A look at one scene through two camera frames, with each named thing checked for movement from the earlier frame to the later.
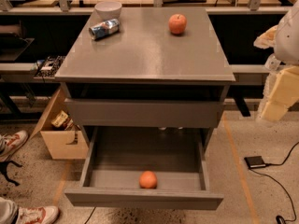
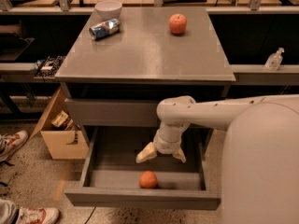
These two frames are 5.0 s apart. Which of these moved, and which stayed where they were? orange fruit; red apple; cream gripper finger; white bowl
Moved: cream gripper finger
Stayed: orange fruit; white bowl; red apple
